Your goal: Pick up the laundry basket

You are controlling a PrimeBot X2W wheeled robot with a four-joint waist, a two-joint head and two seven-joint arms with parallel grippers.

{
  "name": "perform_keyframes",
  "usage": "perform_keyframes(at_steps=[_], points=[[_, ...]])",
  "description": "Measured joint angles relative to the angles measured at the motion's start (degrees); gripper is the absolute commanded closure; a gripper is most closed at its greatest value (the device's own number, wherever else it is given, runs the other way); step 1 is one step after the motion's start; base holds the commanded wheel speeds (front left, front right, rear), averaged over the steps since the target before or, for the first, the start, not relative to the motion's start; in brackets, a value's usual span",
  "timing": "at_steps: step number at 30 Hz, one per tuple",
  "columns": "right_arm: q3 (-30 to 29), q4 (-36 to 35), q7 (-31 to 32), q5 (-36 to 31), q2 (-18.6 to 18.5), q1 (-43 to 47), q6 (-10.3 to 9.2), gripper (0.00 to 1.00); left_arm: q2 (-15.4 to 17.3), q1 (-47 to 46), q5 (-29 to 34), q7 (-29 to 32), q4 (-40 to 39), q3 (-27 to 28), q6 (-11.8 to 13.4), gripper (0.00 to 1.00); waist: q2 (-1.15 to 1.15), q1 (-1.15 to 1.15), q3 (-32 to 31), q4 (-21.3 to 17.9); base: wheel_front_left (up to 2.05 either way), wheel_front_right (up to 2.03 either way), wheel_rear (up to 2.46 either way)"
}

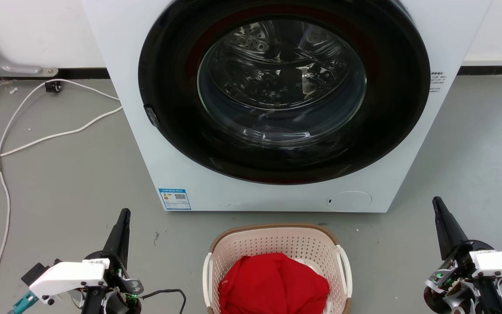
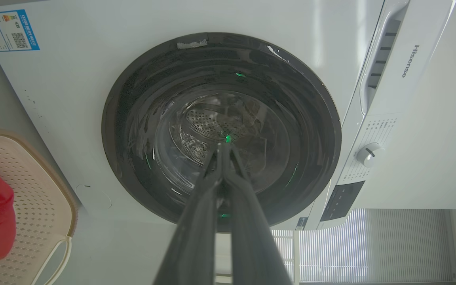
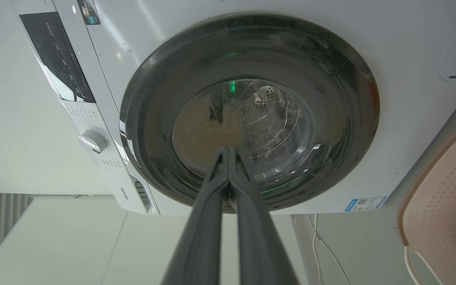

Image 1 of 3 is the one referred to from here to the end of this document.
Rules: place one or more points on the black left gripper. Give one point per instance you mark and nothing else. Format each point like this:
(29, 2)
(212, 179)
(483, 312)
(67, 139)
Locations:
(113, 283)

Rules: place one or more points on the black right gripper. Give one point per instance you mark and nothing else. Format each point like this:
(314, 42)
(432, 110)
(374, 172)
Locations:
(460, 279)

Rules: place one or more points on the beige plastic laundry basket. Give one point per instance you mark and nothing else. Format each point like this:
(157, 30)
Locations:
(277, 242)

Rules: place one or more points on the blue energy label sticker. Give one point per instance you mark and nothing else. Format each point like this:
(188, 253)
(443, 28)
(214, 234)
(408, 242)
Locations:
(174, 199)

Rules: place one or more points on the white front-load washing machine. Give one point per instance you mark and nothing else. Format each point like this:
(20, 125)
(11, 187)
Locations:
(198, 192)

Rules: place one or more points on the round white filter cover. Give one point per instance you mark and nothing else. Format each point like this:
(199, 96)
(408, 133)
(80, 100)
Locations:
(349, 201)

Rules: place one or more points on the black text warning label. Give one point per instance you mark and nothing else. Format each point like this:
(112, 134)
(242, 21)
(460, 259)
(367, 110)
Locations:
(437, 83)

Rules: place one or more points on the red garment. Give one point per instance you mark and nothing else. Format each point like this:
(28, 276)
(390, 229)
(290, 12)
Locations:
(273, 283)

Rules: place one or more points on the black round washer door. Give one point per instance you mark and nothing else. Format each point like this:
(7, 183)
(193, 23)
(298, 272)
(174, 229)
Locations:
(172, 87)

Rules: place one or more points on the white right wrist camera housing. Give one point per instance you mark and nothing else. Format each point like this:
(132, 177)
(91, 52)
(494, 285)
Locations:
(501, 261)

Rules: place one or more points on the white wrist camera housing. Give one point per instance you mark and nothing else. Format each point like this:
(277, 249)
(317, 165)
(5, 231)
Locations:
(501, 261)
(68, 277)

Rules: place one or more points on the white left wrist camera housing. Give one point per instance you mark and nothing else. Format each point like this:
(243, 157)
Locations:
(68, 277)

